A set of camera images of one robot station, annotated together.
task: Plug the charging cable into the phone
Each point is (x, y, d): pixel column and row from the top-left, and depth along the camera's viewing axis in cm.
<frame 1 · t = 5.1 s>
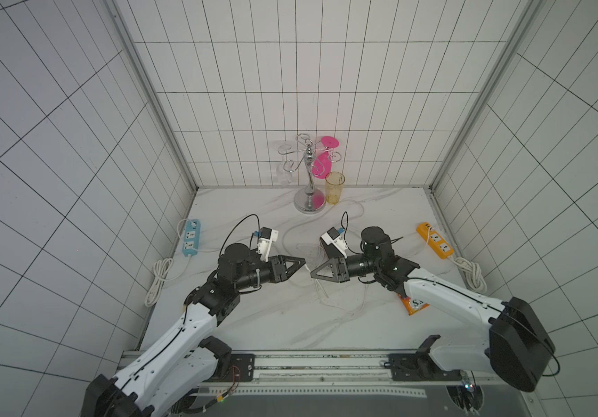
left hand: (297, 267, 70), fingers open
right hand: (308, 281, 68), fingers closed
teal power strip: (191, 241, 100), point 3 cm above the table
chrome glass rack stand: (309, 201, 116), on the table
orange power strip: (442, 248, 98), point 3 cm above the table
pink hanging wine glass: (322, 166, 108), point 17 cm above the table
yellow plastic cup: (334, 183, 106), point 14 cm above the table
clear hanging wine glass: (284, 168, 92), point 27 cm above the table

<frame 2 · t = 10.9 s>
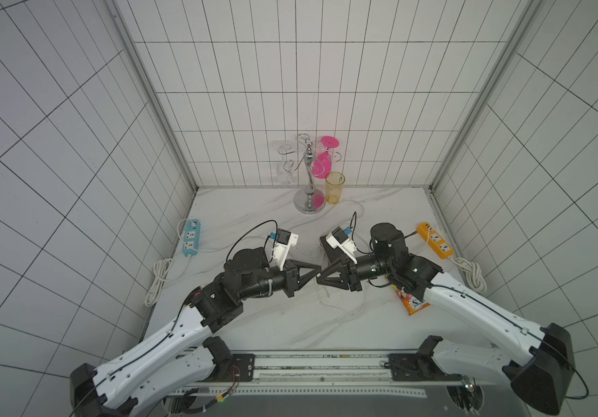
left hand: (314, 275, 63), fingers closed
right hand: (313, 286, 62), fingers closed
the named things where they were.

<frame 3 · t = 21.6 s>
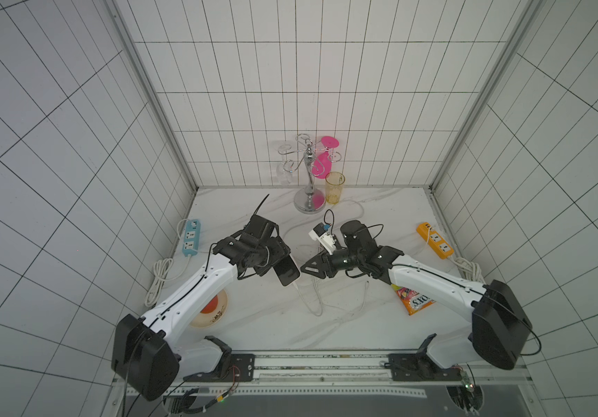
left hand: (279, 260, 79), fingers open
right hand: (297, 272, 74), fingers open
black smartphone: (286, 270, 88), point 7 cm above the table
the other named things where they were.

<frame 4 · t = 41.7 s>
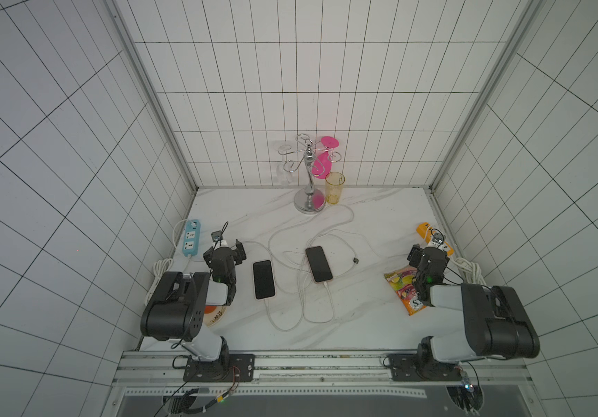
left hand: (225, 246, 95), fingers open
right hand: (419, 243, 92), fingers open
black smartphone: (263, 279, 92), on the table
black smartphone 2: (319, 264, 95), point 2 cm above the table
the other named things where they were.

